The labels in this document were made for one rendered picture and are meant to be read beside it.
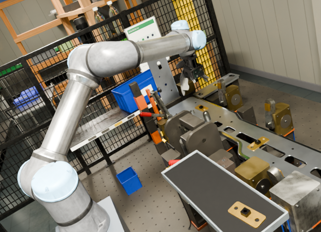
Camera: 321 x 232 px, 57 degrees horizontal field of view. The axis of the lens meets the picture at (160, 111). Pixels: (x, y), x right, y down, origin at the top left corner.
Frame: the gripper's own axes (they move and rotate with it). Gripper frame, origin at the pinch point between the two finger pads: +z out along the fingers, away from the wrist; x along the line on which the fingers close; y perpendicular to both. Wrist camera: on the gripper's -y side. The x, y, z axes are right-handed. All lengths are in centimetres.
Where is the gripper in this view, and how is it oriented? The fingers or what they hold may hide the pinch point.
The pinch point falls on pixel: (195, 88)
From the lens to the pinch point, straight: 151.5
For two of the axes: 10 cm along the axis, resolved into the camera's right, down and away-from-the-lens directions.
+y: 4.6, 3.4, -8.2
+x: 8.3, -4.8, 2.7
